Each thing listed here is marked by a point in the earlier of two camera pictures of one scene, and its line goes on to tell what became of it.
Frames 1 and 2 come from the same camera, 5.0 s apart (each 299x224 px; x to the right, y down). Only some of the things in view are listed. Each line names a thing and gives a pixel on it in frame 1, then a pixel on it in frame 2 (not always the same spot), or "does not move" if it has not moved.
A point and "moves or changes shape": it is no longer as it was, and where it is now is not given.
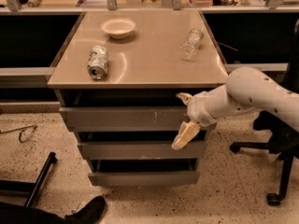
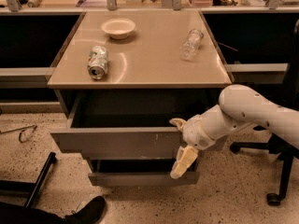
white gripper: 199,110 to 196,133
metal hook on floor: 14,130 does not move
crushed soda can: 97,65 does not move
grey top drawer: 122,119 moves or changes shape
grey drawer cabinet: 118,77 does not move
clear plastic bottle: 190,46 does not move
